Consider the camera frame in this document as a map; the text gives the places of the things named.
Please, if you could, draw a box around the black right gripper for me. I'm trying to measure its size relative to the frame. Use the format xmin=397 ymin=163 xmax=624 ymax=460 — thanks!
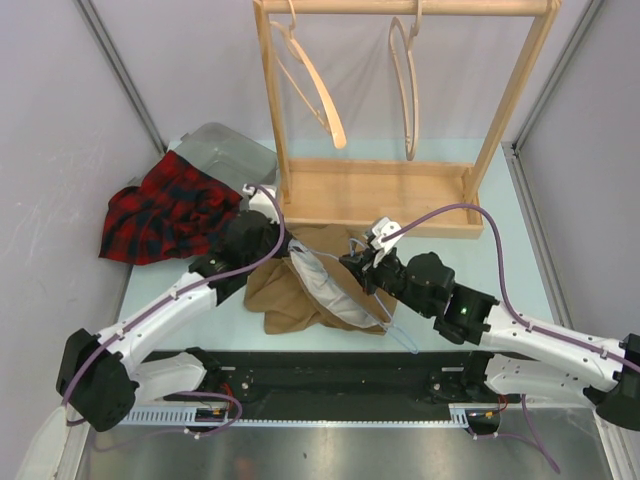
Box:
xmin=340 ymin=245 xmax=433 ymax=318

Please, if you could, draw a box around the light blue wire hanger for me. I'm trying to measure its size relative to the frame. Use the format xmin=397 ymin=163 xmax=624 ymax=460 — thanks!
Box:
xmin=294 ymin=238 xmax=420 ymax=355

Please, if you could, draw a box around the brown skirt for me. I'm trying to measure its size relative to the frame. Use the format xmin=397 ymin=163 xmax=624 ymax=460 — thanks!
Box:
xmin=244 ymin=224 xmax=397 ymax=335

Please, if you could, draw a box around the red plaid cloth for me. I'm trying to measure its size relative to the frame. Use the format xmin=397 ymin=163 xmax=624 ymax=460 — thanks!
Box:
xmin=99 ymin=150 xmax=242 ymax=265

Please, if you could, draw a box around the wooden hanger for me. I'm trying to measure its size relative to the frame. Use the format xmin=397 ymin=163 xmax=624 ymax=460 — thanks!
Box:
xmin=388 ymin=1 xmax=423 ymax=162
xmin=270 ymin=0 xmax=347 ymax=149

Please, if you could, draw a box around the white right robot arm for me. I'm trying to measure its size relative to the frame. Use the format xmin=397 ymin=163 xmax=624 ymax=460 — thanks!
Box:
xmin=351 ymin=249 xmax=639 ymax=431

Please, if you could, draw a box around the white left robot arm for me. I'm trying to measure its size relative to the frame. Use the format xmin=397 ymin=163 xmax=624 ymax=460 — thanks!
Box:
xmin=56 ymin=210 xmax=311 ymax=432

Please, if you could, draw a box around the wooden clothes rack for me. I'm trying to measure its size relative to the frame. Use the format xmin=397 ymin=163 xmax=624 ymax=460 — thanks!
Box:
xmin=253 ymin=1 xmax=561 ymax=239

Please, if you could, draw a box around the grey plastic bin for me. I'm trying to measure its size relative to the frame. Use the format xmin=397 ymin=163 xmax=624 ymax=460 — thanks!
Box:
xmin=175 ymin=122 xmax=278 ymax=193

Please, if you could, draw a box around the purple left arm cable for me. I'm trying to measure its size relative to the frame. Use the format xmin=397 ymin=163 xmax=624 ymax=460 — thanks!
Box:
xmin=60 ymin=184 xmax=287 ymax=426

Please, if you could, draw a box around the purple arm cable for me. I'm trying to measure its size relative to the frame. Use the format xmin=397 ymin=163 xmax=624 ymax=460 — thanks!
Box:
xmin=60 ymin=184 xmax=287 ymax=426
xmin=384 ymin=203 xmax=640 ymax=376

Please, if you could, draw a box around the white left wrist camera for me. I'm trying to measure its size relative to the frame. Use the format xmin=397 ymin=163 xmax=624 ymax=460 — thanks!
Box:
xmin=242 ymin=184 xmax=281 ymax=223

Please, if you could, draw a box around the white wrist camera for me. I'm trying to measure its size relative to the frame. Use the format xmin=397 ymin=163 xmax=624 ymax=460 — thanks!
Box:
xmin=242 ymin=184 xmax=281 ymax=223
xmin=366 ymin=217 xmax=402 ymax=267

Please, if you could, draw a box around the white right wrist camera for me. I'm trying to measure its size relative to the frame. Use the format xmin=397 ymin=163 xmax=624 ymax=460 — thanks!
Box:
xmin=366 ymin=217 xmax=402 ymax=267

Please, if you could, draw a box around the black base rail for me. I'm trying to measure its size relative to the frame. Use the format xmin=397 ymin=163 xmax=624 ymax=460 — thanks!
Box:
xmin=196 ymin=351 xmax=521 ymax=422

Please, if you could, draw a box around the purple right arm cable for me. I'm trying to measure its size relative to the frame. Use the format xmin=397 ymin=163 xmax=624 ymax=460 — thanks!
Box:
xmin=384 ymin=203 xmax=640 ymax=376

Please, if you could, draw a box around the grey aluminium frame post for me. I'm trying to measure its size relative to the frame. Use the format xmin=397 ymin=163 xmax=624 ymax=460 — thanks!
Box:
xmin=501 ymin=1 xmax=604 ymax=328

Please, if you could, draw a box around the white slotted cable duct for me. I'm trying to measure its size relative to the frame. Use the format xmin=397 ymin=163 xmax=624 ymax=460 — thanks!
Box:
xmin=119 ymin=406 xmax=469 ymax=429

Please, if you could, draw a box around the left aluminium frame post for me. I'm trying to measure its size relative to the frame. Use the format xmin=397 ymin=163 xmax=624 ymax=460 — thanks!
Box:
xmin=73 ymin=0 xmax=167 ymax=155

